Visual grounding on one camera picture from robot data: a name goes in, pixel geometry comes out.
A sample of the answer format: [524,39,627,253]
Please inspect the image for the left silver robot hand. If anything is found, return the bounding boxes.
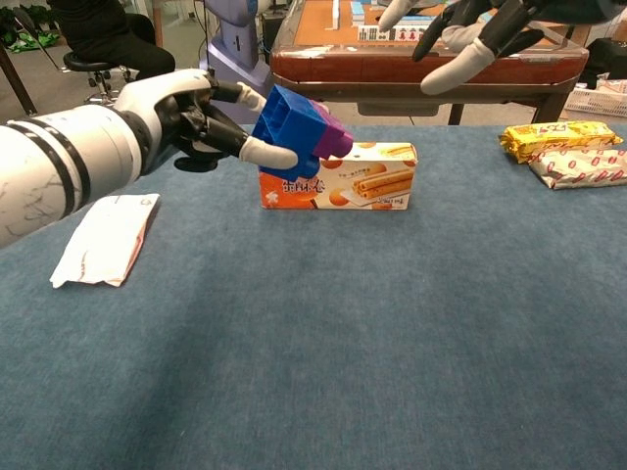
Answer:
[115,68,299,175]

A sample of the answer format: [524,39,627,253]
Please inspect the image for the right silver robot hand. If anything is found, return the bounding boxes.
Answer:
[377,0,627,97]

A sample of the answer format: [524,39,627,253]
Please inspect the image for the blue building block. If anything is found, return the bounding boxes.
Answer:
[251,83,327,182]

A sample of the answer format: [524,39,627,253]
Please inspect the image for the purple building block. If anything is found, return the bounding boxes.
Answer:
[308,99,355,161]

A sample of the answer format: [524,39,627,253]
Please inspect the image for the seated person in black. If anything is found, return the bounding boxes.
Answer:
[48,0,176,82]

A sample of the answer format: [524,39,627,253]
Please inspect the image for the black chrome swivel stool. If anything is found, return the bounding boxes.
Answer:
[62,51,133,107]

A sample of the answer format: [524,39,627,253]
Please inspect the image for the black bag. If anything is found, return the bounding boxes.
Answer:
[577,37,627,90]

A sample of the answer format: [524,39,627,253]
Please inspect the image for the white plastic basket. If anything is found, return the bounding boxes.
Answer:
[562,85,627,118]

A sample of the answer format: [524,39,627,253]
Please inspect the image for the face-up mahjong tile row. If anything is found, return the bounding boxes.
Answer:
[357,24,428,43]

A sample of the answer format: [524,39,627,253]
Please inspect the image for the yellow snack package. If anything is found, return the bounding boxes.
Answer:
[498,120,624,165]

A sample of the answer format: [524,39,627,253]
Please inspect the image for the brown mahjong table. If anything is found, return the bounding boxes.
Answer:
[269,0,590,125]

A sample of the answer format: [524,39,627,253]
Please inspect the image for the dark wooden table leg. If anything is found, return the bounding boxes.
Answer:
[0,41,39,118]

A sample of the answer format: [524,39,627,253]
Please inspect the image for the white crumpled snack bag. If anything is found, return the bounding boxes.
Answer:
[49,193,162,289]

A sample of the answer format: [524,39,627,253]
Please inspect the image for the green leafy plant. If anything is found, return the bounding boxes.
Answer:
[0,4,63,54]

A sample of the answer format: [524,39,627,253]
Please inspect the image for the white red-print snack package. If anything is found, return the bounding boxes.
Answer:
[527,148,627,191]

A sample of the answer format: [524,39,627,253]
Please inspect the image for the orange egg roll box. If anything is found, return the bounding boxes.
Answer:
[258,141,419,212]

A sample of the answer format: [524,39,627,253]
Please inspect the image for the lilac grey robot pedestal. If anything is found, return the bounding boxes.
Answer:
[198,0,275,125]

